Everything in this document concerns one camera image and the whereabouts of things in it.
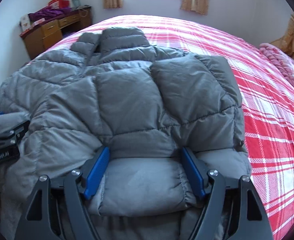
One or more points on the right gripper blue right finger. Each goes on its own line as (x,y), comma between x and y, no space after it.
(246,216)

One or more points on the purple clothes on desk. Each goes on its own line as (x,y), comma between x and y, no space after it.
(48,13)

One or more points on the red box on desk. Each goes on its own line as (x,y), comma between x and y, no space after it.
(59,4)

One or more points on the white box on desk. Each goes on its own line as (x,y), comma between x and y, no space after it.
(25,23)

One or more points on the red plaid bed sheet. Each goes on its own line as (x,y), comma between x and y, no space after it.
(267,103)

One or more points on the wooden desk with drawers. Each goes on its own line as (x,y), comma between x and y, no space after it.
(46,34)

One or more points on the grey puffer jacket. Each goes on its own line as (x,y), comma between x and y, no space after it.
(144,103)

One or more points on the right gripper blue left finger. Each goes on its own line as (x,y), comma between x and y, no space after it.
(40,218)

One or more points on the pink folded blanket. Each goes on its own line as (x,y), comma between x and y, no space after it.
(280,60)

